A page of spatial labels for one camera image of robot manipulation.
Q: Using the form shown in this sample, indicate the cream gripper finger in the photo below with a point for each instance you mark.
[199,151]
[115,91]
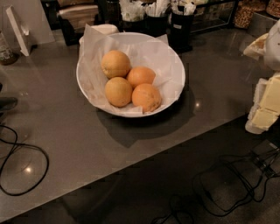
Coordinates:
[257,48]
[266,108]

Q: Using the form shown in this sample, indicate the orange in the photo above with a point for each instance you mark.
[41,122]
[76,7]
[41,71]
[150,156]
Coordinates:
[147,97]
[115,64]
[140,75]
[118,92]

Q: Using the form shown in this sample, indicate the white bowl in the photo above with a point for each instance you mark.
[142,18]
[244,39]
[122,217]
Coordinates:
[172,87]

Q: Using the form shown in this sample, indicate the jar of nuts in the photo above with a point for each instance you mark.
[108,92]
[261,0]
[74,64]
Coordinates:
[273,8]
[243,14]

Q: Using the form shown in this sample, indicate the power adapter on floor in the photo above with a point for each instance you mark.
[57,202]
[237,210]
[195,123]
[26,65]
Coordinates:
[266,157]

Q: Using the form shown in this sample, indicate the tall black cup holder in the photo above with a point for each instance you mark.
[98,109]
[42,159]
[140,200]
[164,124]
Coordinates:
[182,14]

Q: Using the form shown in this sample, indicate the white paper liner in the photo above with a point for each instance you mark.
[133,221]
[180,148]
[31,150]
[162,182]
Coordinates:
[93,58]

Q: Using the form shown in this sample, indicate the black cup with packets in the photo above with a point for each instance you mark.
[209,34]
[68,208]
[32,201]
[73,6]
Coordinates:
[156,21]

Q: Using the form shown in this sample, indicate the glass jar with label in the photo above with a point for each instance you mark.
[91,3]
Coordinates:
[7,56]

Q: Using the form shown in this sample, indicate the white angled stand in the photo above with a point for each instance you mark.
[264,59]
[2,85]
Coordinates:
[21,33]

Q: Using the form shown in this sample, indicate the dark object at left edge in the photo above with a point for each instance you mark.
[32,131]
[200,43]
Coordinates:
[8,102]

